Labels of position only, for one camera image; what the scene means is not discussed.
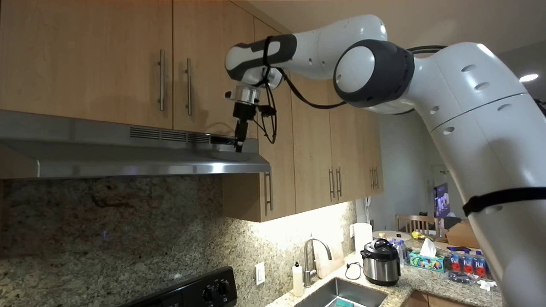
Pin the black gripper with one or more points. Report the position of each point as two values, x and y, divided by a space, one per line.
242 112

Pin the chrome kitchen faucet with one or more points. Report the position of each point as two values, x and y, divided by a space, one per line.
308 259

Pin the stainless steel range hood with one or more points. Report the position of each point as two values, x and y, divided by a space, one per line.
49 146

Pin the wooden upper cabinets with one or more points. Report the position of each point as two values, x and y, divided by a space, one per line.
160 63

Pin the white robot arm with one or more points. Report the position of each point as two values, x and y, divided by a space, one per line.
484 124

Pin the white paper towel roll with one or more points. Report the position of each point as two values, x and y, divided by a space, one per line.
361 233

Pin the blue packaged goods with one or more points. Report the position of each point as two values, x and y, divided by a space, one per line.
467 261

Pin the black stove control panel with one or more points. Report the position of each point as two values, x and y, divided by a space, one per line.
215 288

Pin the silver pressure cooker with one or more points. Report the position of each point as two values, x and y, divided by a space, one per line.
380 262

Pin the black hood switch panel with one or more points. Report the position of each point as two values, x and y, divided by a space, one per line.
220 140

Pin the white wall outlet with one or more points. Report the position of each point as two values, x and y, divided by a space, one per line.
259 273

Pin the white soap bottle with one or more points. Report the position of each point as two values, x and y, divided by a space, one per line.
296 279

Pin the steel kitchen sink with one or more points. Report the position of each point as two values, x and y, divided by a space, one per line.
339 291

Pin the wooden chair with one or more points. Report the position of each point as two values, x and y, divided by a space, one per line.
416 221

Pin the tissue box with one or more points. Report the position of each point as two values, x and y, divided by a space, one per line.
426 256

